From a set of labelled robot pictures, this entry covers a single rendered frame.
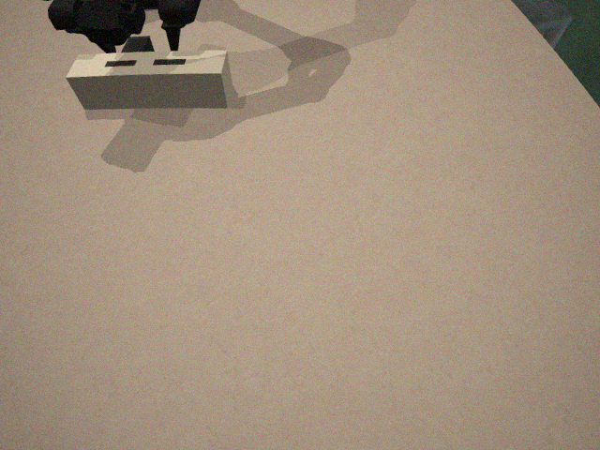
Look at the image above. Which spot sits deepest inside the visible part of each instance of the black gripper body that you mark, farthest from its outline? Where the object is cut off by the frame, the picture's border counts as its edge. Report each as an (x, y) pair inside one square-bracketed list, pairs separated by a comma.
[(64, 13)]

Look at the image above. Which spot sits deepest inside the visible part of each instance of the black two-prong plug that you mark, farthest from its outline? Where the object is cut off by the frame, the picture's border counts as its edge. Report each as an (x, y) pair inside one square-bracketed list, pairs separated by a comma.
[(138, 44)]

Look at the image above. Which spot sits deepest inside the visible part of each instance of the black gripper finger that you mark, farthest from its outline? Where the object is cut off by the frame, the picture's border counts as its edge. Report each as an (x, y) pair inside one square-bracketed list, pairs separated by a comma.
[(173, 32), (107, 48)]

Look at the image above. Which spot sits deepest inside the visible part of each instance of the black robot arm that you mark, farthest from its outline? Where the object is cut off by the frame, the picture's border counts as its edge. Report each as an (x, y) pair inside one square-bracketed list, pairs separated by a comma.
[(111, 21)]

